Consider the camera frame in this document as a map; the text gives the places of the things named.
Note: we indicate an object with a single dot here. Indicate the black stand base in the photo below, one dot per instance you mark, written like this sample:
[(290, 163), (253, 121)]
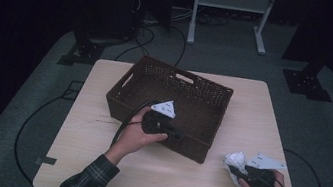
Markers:
[(306, 83), (85, 50)]

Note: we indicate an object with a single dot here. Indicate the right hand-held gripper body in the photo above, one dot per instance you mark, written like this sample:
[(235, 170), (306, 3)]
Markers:
[(260, 181)]

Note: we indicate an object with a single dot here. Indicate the white metal stand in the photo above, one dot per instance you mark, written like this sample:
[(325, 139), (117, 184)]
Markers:
[(233, 2)]

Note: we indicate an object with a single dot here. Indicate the brown woven basket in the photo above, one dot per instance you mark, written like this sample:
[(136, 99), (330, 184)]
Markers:
[(173, 104)]

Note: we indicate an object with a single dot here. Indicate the grey tape strip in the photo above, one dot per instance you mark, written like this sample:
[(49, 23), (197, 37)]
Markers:
[(46, 160)]

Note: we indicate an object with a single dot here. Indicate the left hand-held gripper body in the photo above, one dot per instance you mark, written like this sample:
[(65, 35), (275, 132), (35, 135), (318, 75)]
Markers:
[(156, 122)]

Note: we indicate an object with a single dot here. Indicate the white textured cloth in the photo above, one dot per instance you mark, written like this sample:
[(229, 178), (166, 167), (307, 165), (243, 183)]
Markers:
[(235, 160)]

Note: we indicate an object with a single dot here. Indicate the person's left hand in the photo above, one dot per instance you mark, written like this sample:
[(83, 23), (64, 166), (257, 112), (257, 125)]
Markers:
[(133, 142)]

